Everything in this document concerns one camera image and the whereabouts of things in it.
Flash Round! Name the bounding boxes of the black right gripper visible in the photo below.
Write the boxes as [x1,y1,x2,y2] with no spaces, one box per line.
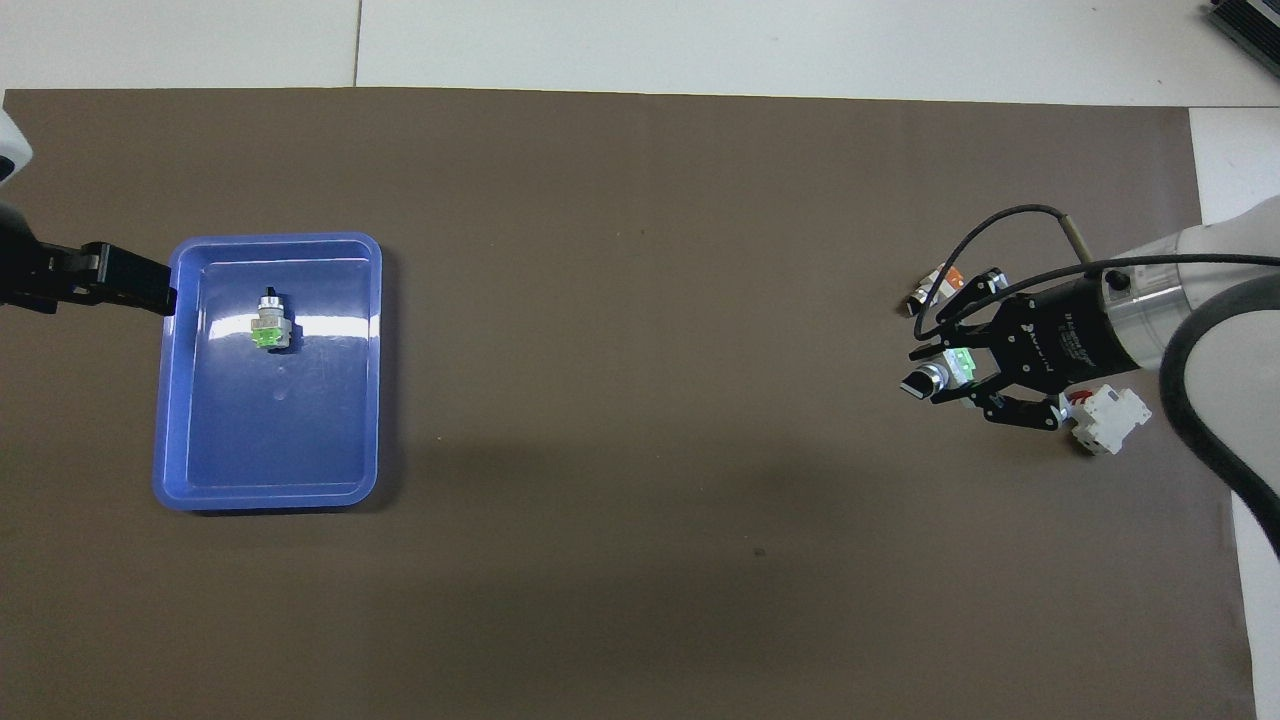
[908,268,1136,433]

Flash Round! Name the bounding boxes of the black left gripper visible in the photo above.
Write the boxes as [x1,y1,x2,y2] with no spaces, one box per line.
[0,203,180,317]

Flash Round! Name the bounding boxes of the green-backed selector switch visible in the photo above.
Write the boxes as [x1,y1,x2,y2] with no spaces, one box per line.
[250,287,294,353]
[900,347,989,403]

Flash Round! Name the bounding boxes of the white circuit breaker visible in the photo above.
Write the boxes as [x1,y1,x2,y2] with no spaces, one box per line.
[1058,385,1153,457]

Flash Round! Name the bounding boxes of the blue plastic tray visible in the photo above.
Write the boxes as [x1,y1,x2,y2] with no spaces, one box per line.
[152,232,384,513]

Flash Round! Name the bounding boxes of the brown paper table mat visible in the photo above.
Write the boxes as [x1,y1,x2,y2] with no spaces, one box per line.
[0,88,1259,720]

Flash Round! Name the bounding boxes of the black ribbed device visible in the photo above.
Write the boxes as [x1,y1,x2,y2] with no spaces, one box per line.
[1205,0,1280,77]

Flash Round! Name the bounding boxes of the orange-backed selector switch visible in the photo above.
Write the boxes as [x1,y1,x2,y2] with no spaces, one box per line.
[903,263,966,319]

